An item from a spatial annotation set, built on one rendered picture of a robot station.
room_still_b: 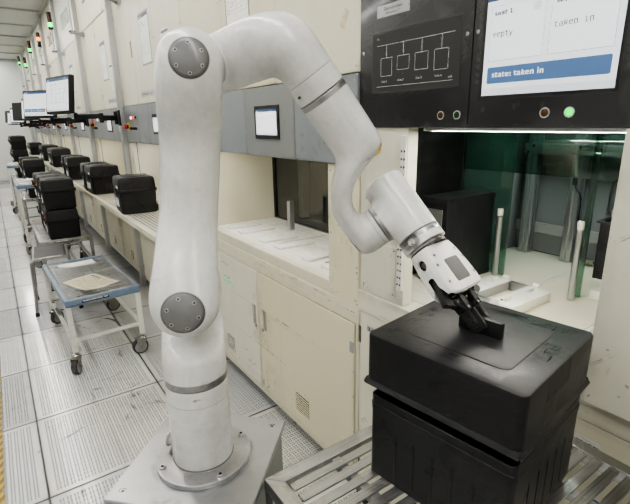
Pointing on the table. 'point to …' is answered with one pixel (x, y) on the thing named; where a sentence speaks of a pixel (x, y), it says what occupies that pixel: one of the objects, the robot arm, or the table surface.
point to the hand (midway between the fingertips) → (477, 318)
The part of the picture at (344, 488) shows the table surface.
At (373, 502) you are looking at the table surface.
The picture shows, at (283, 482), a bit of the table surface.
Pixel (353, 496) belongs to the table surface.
